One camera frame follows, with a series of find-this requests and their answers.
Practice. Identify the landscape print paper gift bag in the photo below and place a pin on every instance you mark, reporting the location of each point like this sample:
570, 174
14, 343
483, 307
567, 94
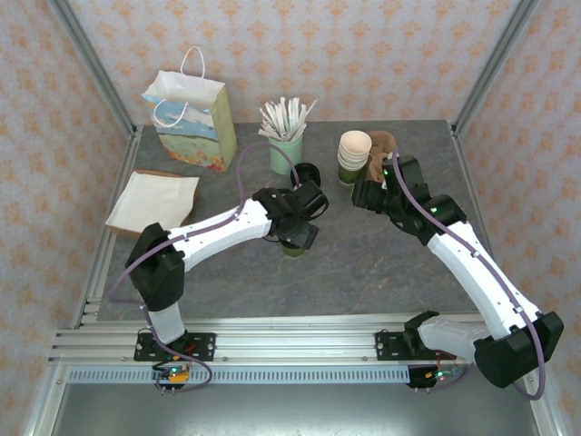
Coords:
190, 136

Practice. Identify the pale green straw holder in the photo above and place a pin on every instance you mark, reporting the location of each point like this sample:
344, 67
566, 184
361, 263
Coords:
276, 164

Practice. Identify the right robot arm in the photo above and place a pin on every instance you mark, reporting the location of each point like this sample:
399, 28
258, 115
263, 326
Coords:
467, 277

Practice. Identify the white napkins on brown bag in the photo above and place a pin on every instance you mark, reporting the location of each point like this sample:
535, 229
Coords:
190, 211

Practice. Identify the stack of black lids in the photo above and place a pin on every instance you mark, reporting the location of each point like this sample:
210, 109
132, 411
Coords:
308, 172

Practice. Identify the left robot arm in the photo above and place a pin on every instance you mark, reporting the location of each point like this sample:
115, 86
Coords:
218, 231

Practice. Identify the small circuit board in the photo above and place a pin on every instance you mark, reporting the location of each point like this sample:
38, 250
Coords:
174, 374
442, 375

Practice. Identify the brown pulp cup carrier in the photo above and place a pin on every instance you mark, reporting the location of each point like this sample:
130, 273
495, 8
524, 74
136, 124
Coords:
376, 165
383, 138

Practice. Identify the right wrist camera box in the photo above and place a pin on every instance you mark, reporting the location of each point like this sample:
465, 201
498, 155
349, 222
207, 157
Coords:
387, 182

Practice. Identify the stack of paper cups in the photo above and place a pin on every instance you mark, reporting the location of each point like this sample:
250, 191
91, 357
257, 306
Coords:
346, 172

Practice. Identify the aluminium frame rail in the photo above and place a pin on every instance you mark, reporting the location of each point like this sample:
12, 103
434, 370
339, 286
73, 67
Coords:
543, 409
42, 409

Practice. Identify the white paper-wrapped straw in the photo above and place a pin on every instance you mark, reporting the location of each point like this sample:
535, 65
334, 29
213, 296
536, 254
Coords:
302, 113
311, 111
277, 113
268, 132
295, 111
268, 117
284, 109

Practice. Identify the grey metal sheet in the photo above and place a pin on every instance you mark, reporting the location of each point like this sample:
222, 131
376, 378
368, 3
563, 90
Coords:
290, 409

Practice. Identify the aluminium upright post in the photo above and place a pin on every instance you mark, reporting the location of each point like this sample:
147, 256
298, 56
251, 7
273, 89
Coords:
494, 68
91, 59

